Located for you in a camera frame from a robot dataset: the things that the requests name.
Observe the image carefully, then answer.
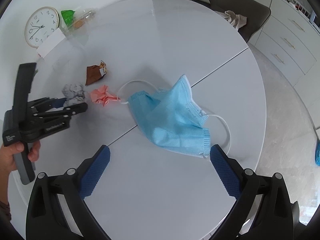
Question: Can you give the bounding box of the grey newspaper ball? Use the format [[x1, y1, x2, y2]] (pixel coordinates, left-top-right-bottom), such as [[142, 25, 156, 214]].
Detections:
[[62, 83, 86, 107]]

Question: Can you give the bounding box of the pink paper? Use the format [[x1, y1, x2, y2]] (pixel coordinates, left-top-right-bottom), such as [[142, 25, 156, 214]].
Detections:
[[89, 85, 119, 106]]

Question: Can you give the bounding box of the brown snack wrapper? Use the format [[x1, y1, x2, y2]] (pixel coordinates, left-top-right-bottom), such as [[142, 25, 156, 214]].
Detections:
[[85, 61, 107, 86]]

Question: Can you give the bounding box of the blue face mask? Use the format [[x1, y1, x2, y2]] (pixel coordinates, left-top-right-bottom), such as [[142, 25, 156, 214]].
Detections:
[[117, 75, 211, 159]]

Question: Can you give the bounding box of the person left hand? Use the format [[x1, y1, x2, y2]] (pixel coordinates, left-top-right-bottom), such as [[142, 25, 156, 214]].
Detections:
[[0, 141, 41, 173]]

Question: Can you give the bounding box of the white card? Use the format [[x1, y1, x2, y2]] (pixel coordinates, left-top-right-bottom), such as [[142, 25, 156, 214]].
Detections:
[[36, 28, 66, 58]]

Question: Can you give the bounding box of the green plastic bag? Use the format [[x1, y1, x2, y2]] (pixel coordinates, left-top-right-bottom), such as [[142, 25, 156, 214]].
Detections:
[[61, 10, 75, 27]]

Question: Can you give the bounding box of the clear bag with snack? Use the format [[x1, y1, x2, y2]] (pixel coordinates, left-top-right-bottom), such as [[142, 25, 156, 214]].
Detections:
[[70, 8, 97, 30]]

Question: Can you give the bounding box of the blue plastic bag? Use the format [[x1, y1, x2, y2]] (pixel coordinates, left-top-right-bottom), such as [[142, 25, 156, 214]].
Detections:
[[315, 139, 320, 166]]

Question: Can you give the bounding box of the white drawer cabinet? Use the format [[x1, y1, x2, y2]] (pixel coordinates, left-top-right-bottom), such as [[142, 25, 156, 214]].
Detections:
[[250, 0, 319, 108]]

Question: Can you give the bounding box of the beige cloth on chair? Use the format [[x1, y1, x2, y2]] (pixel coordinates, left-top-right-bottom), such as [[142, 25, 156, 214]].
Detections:
[[224, 10, 247, 30]]

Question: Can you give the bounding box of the dark grey chair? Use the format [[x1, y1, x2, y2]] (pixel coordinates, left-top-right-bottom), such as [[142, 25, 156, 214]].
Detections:
[[208, 0, 272, 43]]

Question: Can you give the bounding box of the white round wall clock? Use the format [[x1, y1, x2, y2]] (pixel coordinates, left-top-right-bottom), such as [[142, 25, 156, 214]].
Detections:
[[24, 7, 60, 48]]

